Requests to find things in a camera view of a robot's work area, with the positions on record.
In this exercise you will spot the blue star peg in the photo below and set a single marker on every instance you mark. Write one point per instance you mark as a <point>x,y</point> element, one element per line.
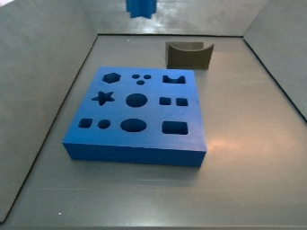
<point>141,8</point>

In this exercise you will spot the blue shape sorter block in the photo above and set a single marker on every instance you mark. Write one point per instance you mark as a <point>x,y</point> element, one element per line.
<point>140,117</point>

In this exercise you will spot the dark grey curved block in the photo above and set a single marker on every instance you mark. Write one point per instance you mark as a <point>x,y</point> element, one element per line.
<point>189,55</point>

